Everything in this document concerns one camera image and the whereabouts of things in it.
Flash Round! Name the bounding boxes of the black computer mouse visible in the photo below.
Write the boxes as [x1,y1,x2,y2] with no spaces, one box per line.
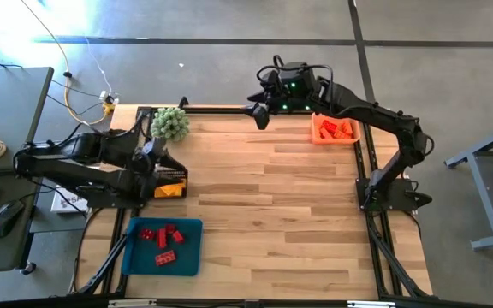
[0,199,26,239]

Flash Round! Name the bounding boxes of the black floor cable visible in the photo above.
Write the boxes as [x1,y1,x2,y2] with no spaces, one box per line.
[0,54,27,72]
[45,79,107,117]

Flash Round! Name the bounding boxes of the orange translucent bin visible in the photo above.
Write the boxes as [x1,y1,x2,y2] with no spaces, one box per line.
[310,111,362,146]

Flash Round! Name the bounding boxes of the amber toy brick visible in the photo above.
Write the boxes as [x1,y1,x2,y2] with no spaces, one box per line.
[154,181,187,199]

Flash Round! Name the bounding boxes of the long red toy brick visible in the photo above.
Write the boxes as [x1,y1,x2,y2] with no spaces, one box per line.
[154,249,177,267]

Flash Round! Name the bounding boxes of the white printed box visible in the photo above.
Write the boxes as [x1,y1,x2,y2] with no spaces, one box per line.
[50,187,89,214]

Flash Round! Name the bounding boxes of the silver bracket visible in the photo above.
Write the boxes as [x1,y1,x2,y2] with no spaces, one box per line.
[347,300,396,308]
[108,299,157,308]

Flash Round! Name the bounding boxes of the black slotted basket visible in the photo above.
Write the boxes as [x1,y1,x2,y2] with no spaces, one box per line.
[151,169,189,200]

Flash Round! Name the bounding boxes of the white floor cable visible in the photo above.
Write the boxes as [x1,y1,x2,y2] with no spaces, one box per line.
[84,36,117,104]

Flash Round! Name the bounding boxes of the green artificial potted plant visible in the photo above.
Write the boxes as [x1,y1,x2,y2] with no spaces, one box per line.
[149,106,191,145]

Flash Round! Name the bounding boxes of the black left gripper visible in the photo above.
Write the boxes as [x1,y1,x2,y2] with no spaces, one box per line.
[133,136,188,177]

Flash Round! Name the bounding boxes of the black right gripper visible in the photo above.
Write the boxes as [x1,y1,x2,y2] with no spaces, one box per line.
[243,61,321,132]

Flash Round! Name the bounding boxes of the teal plastic tray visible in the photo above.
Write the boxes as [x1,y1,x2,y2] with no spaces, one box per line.
[121,216,205,277]

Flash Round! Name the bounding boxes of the yellow floor cable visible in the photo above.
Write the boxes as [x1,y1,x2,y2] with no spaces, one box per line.
[18,0,113,127]

